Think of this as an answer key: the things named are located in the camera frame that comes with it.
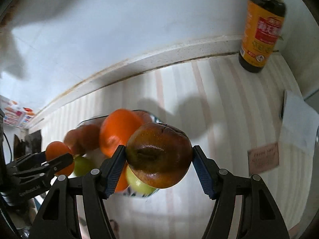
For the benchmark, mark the colourful printed box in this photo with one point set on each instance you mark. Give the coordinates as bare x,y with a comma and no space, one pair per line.
15,115

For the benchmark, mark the white paper tissue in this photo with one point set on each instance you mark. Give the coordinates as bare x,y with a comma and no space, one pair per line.
299,123

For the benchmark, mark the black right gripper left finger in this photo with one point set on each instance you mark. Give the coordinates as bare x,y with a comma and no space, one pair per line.
58,217

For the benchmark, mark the striped table mat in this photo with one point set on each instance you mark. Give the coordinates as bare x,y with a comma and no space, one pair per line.
202,149

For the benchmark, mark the red yellow apple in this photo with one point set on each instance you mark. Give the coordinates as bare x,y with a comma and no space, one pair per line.
145,116

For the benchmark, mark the black crumpled cloth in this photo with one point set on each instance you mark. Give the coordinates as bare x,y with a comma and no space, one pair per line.
32,143

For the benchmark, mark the soy sauce bottle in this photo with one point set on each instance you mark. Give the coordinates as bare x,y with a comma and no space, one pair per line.
262,29

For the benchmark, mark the floral white oval plate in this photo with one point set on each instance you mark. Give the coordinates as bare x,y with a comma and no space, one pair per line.
98,121

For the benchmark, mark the brown bruised apple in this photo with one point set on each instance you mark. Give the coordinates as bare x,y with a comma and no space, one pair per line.
159,154

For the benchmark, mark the dark brown round fruit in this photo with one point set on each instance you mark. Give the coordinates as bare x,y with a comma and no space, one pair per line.
83,139

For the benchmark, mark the large orange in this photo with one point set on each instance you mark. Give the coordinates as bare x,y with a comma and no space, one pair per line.
117,129

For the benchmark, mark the orange tangerine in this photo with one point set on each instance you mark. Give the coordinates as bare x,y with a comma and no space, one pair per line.
56,149
122,183

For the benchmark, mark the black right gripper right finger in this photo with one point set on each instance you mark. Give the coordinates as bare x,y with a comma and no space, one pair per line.
260,216

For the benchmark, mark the green apple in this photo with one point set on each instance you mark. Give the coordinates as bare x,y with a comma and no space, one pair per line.
82,166
137,185

